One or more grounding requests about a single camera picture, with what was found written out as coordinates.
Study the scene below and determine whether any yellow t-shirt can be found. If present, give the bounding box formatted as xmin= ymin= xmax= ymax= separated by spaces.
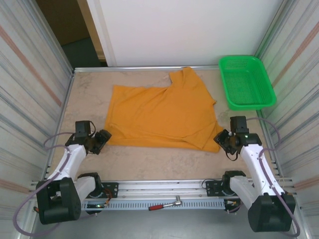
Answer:
xmin=103 ymin=66 xmax=225 ymax=153

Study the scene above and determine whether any green plastic basket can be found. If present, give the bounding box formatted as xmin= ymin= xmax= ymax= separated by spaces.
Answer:
xmin=218 ymin=55 xmax=277 ymax=112

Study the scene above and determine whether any brown wooden door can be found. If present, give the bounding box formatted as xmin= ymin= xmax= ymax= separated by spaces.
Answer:
xmin=36 ymin=0 xmax=91 ymax=47

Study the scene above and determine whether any thin black right gripper cable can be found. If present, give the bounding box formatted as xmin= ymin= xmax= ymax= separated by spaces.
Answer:
xmin=225 ymin=148 xmax=238 ymax=162

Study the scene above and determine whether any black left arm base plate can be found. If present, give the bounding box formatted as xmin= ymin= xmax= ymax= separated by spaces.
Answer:
xmin=74 ymin=182 xmax=119 ymax=199

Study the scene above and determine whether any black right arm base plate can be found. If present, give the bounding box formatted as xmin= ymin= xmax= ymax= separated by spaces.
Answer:
xmin=205 ymin=181 xmax=251 ymax=197

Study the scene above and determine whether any aluminium table edge rail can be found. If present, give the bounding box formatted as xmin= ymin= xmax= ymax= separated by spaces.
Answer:
xmin=73 ymin=65 xmax=220 ymax=73

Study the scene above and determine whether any aluminium mounting rail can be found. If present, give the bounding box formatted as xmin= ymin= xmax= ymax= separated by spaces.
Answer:
xmin=29 ymin=177 xmax=296 ymax=201

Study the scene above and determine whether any slotted grey cable duct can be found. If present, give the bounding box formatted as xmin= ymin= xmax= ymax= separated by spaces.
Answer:
xmin=81 ymin=200 xmax=226 ymax=211

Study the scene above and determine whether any red-handled ratchet wrench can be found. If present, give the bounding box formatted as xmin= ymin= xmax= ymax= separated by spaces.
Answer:
xmin=148 ymin=196 xmax=183 ymax=212

